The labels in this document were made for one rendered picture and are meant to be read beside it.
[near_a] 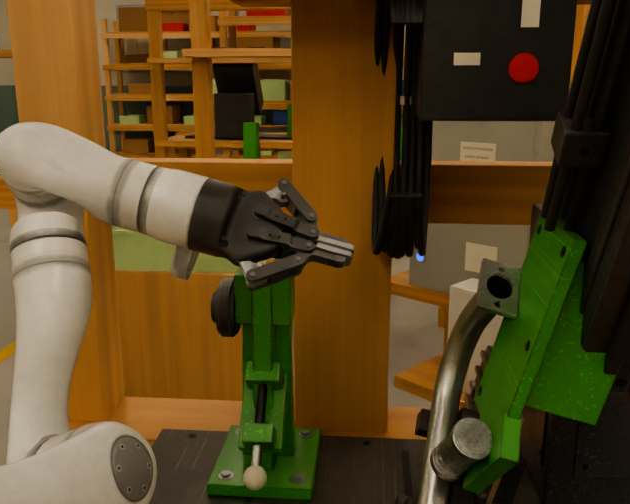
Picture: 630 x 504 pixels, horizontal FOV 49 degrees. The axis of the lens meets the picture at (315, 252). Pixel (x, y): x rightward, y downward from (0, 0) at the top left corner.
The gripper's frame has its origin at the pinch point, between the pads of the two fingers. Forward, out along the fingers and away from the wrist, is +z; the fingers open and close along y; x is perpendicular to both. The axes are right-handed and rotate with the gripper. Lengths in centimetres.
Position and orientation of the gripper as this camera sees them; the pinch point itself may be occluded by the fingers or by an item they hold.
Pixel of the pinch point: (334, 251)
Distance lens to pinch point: 69.1
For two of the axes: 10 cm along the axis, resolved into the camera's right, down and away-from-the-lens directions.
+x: -1.1, 4.8, 8.7
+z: 9.6, 2.7, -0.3
